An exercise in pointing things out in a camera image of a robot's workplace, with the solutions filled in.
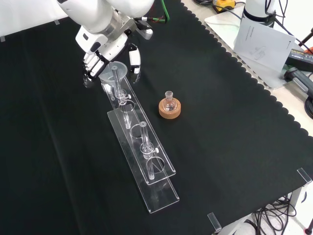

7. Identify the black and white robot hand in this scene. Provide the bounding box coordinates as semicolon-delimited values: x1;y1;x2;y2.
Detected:
75;25;142;89

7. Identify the clear plastic funnel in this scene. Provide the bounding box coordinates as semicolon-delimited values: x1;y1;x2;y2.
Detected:
98;61;128;96

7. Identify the clear acrylic funnel stand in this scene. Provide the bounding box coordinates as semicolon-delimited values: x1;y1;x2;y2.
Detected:
100;64;180;214

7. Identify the small round-bottom glass flask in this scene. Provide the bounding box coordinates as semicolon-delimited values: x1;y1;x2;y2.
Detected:
164;91;176;111

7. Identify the pale board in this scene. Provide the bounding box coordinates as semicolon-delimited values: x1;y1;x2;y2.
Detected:
204;11;295;89

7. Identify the yellow stop button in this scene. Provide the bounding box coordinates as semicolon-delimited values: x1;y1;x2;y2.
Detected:
214;0;236;12

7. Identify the black bench cloth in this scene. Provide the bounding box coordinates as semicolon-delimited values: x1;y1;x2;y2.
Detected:
0;0;313;235

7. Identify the white booklet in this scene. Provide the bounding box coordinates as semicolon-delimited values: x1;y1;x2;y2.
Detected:
233;18;296;73

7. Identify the black power adapter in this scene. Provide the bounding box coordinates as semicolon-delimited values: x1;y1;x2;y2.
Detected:
286;48;313;72

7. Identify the black tripod leg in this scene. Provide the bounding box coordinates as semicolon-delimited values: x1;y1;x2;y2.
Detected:
297;27;313;51

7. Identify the green cable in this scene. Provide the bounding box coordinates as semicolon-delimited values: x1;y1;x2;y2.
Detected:
158;0;171;23

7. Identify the cork ring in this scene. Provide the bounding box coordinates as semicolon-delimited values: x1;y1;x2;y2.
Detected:
158;97;182;120

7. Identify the grey cable connector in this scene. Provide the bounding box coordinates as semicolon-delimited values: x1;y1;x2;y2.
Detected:
283;66;313;95

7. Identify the black floor cable bundle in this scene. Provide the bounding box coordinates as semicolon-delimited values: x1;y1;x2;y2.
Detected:
246;194;298;235

